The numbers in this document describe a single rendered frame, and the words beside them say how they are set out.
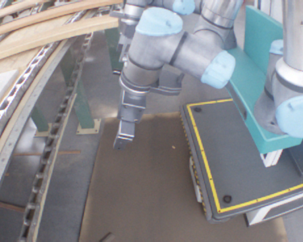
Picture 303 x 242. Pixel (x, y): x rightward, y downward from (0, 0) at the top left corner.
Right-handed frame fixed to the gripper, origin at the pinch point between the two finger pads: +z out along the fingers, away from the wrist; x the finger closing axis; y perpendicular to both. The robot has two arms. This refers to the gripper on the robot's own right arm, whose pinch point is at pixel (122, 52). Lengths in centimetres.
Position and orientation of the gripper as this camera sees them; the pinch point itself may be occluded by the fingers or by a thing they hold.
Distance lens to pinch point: 95.8
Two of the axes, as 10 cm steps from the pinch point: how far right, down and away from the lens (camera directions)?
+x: -2.2, -5.4, 8.1
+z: -2.7, 8.3, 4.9
